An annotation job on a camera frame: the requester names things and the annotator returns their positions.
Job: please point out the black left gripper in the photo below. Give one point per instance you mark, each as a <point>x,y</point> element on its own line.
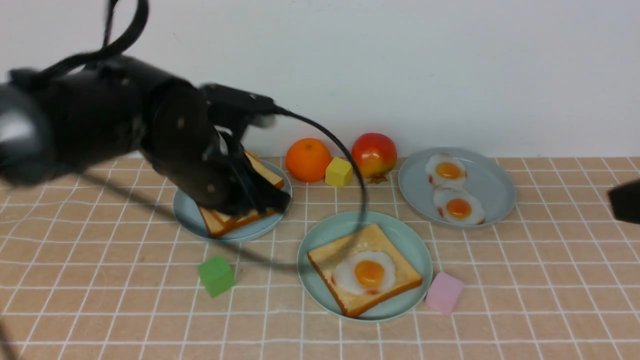
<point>183,145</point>

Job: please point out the fried egg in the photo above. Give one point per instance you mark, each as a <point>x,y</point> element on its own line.
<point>444,170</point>
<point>457,206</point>
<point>366,273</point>

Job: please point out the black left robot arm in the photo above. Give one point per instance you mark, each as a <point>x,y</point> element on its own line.
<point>67,124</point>

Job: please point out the orange fruit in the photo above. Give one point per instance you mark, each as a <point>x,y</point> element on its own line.
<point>307,160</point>

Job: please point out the blue-grey bread plate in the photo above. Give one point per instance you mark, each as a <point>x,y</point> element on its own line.
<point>187,214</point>

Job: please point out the yellow cube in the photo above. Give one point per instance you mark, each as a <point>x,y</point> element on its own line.
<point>338,173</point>

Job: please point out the green cube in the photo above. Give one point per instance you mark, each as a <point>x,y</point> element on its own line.
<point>216,276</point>

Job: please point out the red pomegranate fruit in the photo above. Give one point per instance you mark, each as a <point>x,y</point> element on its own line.
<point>375,155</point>

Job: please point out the teal center plate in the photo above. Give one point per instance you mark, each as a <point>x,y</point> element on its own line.
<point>381,308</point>

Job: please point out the checkered beige tablecloth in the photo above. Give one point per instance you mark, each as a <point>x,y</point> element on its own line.
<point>85,275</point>

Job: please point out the pink cube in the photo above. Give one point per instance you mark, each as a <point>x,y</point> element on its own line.
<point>444,293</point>

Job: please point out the blue-grey egg plate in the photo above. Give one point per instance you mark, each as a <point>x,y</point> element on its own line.
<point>486,180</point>

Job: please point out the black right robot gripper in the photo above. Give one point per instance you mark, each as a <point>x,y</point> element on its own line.
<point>625,202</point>

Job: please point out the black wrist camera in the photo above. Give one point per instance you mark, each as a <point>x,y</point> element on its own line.
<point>236,109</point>

